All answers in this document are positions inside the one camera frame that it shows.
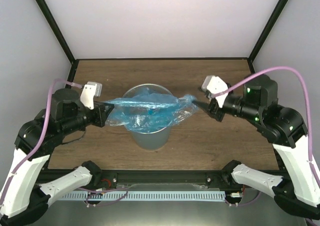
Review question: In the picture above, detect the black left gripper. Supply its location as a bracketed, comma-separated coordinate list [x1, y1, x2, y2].
[62, 100, 115, 135]

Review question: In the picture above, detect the blue translucent plastic trash bag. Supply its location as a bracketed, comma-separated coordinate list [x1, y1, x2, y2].
[106, 87, 198, 133]

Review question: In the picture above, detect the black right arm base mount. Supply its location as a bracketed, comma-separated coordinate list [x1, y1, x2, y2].
[206, 160, 243, 188]

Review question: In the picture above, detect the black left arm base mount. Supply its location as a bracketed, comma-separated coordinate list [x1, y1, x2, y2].
[82, 161, 117, 190]

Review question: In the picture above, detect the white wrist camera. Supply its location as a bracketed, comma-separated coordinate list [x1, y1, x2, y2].
[201, 75, 229, 108]
[80, 82, 103, 110]

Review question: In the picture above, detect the black frame post left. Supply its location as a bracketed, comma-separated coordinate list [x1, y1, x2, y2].
[26, 0, 76, 64]

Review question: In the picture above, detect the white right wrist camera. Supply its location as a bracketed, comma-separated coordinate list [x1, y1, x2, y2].
[201, 75, 229, 108]

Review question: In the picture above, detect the black aluminium front rail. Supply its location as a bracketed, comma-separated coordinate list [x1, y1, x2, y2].
[37, 169, 286, 184]

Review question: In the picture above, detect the black frame post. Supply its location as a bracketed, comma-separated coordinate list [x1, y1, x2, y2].
[26, 0, 76, 64]
[248, 0, 289, 62]

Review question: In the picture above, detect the black frame post right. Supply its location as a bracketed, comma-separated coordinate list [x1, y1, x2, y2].
[248, 0, 289, 62]

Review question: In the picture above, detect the light blue slotted cable duct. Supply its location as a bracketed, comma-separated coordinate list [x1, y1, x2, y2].
[61, 191, 226, 202]

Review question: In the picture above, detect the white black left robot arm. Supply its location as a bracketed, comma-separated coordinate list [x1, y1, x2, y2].
[0, 88, 114, 225]

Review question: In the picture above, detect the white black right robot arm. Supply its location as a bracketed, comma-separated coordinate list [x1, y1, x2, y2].
[194, 75, 320, 220]

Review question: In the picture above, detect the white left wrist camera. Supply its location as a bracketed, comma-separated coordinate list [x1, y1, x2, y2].
[80, 82, 103, 110]

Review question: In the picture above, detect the translucent grey plastic trash bin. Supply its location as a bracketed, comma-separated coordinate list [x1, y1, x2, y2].
[123, 84, 172, 151]

